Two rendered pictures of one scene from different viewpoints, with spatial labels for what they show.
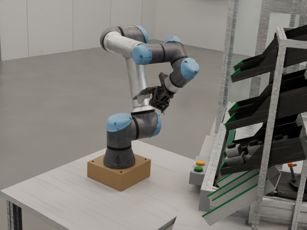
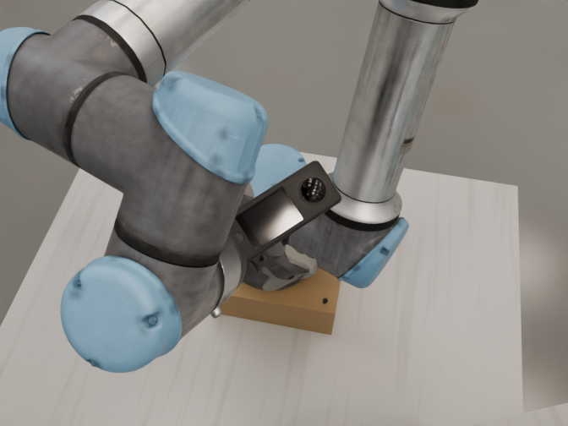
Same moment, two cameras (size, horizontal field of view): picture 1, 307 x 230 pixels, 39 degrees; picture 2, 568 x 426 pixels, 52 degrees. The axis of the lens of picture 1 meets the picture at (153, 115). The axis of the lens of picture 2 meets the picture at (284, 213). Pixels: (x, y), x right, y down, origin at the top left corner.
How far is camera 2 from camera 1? 173 cm
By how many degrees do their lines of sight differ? 61
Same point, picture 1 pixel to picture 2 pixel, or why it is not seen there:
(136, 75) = (364, 86)
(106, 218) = not seen: hidden behind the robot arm
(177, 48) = (143, 172)
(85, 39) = not seen: outside the picture
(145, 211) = (149, 409)
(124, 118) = (263, 185)
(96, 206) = not seen: hidden behind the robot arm
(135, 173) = (264, 309)
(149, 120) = (330, 243)
